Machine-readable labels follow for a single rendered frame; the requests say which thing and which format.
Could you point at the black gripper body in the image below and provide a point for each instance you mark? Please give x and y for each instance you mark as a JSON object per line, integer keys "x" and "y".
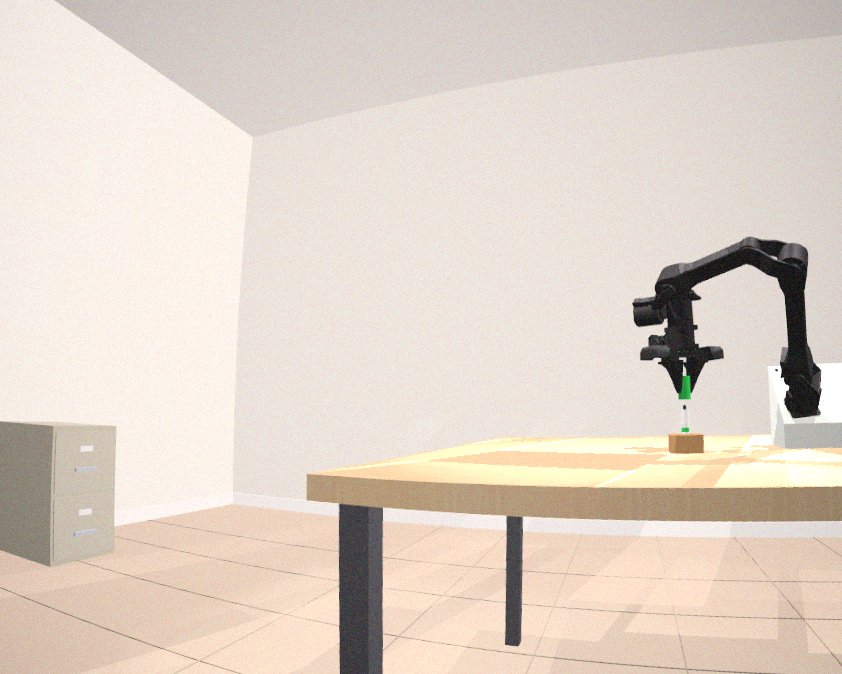
{"x": 681, "y": 338}

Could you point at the orange square block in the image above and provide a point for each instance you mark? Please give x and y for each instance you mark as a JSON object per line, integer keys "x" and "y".
{"x": 686, "y": 444}

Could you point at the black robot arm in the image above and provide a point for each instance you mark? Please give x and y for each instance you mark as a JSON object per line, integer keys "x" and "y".
{"x": 674, "y": 296}

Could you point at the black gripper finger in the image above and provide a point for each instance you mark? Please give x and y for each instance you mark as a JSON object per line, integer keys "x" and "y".
{"x": 675, "y": 370}
{"x": 693, "y": 369}

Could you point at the green marker cap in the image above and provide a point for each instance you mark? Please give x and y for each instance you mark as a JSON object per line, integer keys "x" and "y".
{"x": 685, "y": 392}

